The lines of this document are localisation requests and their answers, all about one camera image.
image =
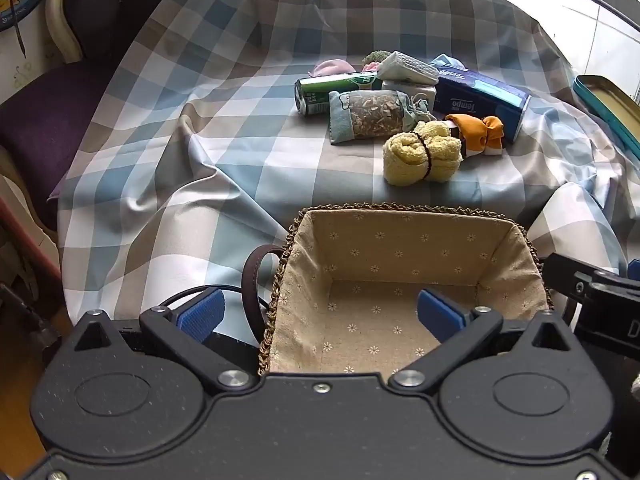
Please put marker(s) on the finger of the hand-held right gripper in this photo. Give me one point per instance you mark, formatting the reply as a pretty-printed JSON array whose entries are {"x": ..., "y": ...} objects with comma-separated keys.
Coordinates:
[{"x": 575, "y": 277}]

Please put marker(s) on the woven basket with fabric lining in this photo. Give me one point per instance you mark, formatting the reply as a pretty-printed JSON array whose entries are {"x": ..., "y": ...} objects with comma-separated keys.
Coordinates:
[{"x": 400, "y": 260}]

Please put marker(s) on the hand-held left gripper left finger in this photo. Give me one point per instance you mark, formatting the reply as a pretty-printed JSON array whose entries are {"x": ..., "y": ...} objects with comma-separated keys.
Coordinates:
[{"x": 202, "y": 317}]

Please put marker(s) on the rolled yellow towel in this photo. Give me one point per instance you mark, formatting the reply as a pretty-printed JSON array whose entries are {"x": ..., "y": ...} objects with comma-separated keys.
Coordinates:
[{"x": 410, "y": 155}]

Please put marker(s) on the orange and white cloth bow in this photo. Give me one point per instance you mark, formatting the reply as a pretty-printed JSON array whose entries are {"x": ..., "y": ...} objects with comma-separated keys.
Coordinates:
[{"x": 482, "y": 130}]

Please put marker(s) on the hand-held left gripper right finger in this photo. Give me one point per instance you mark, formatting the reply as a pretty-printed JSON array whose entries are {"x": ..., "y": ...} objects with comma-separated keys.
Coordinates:
[{"x": 440, "y": 312}]

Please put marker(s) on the pink plush item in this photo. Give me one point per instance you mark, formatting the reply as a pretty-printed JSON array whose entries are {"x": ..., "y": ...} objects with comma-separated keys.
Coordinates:
[{"x": 331, "y": 67}]

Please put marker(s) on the small pink cloth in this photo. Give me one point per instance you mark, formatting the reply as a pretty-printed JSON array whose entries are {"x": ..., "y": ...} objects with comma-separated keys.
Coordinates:
[{"x": 369, "y": 66}]

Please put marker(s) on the purple upholstered chair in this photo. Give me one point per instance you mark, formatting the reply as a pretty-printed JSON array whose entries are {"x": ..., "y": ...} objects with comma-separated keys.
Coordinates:
[{"x": 55, "y": 110}]

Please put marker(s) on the white tissue pack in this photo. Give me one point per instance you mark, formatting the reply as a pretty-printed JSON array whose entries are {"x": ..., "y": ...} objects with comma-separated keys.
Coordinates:
[{"x": 405, "y": 67}]

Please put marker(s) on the blue herb sachet bag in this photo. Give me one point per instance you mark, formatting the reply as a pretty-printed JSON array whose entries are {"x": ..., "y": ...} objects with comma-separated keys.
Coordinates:
[{"x": 370, "y": 117}]

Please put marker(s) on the blue tissue box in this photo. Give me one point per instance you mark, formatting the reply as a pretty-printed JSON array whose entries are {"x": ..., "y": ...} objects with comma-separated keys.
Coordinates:
[{"x": 475, "y": 95}]

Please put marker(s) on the teal metal tin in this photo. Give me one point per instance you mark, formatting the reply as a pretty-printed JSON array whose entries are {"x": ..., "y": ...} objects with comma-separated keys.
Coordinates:
[{"x": 607, "y": 105}]

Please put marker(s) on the blue face mask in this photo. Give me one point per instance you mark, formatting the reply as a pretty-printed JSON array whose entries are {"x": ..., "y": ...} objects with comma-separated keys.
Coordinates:
[{"x": 445, "y": 61}]

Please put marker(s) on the checked cloth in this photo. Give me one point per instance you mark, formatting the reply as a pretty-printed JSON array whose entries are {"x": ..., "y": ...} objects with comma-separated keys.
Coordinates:
[{"x": 200, "y": 135}]

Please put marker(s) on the green drink can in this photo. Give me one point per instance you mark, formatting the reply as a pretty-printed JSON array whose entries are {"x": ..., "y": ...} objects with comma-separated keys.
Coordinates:
[{"x": 325, "y": 92}]

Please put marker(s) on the green knitted scrubber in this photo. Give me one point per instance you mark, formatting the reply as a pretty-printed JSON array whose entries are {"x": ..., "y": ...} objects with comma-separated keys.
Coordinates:
[{"x": 376, "y": 55}]

